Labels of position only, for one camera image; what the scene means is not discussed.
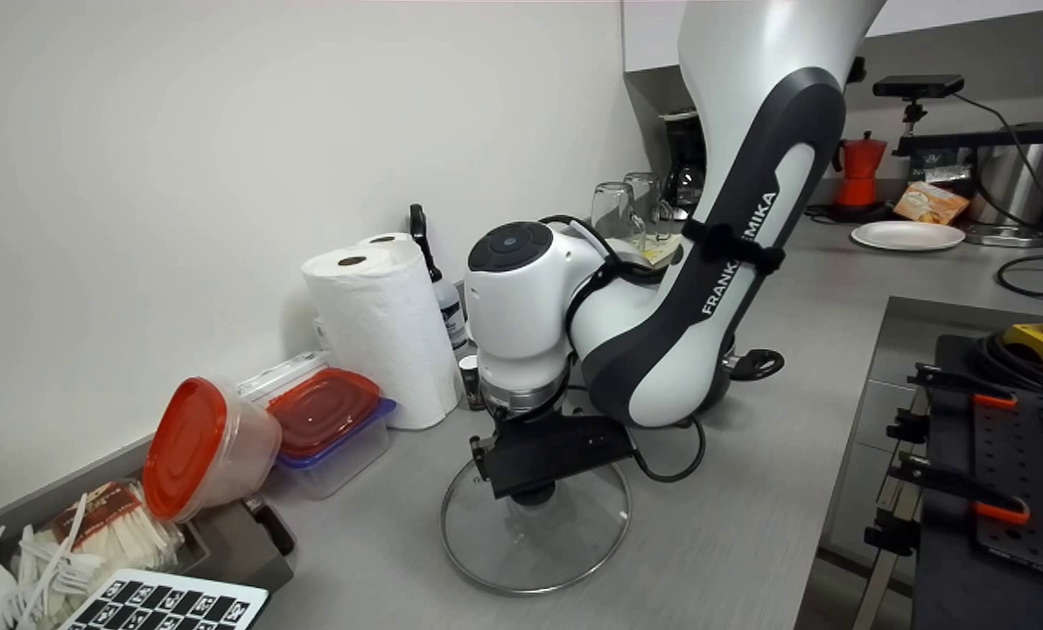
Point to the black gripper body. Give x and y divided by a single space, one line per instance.
557 450

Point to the glass pot lid black knob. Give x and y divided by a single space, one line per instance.
544 547

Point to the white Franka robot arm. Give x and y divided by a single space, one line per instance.
733 233

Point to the rectangular container blue lid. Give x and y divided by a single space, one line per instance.
355 457

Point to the rectangular container red lid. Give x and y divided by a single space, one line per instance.
324 411

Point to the round container orange lid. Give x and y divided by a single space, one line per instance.
191 450

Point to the red moka pot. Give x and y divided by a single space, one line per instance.
863 176

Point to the dark glass bottle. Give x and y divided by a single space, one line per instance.
444 308

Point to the white paper towel roll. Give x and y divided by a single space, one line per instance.
383 336

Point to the yellow snack bag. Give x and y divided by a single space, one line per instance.
661 250

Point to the clear glass jar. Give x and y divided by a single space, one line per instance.
619 204

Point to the clear plastic container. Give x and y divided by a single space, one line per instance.
266 375

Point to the black coffee machine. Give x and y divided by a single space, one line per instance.
682 159

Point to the white dinner plate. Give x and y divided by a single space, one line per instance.
906 237

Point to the box of plastic cutlery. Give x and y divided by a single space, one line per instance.
101 537

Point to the orange snack packet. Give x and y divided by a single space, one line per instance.
927 202

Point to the black perforated board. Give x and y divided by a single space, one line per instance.
1034 466

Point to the steel kettle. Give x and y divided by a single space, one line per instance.
1015 180

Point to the black camera on stand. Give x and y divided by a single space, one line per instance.
918 86

